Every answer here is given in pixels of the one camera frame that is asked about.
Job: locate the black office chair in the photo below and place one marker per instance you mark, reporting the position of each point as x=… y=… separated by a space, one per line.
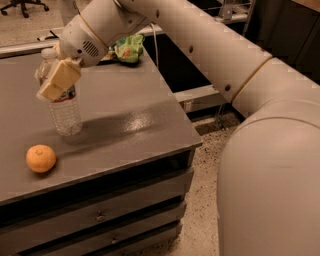
x=23 y=7

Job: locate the grey metal rail frame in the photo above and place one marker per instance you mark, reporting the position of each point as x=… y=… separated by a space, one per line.
x=195 y=99

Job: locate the grey drawer cabinet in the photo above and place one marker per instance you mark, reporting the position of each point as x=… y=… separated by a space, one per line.
x=75 y=211

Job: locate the dark cabinet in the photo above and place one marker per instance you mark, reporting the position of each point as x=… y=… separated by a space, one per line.
x=290 y=32

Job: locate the clear plastic water bottle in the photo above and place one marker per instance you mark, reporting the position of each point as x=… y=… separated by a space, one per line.
x=65 y=110

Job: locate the orange fruit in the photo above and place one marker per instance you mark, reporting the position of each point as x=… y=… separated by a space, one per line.
x=40 y=158

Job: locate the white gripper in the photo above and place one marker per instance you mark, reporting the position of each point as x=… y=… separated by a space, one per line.
x=79 y=40

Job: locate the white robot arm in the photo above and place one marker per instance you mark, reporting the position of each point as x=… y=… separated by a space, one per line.
x=268 y=185

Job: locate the green chip bag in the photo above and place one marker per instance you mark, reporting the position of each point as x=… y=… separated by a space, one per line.
x=126 y=50

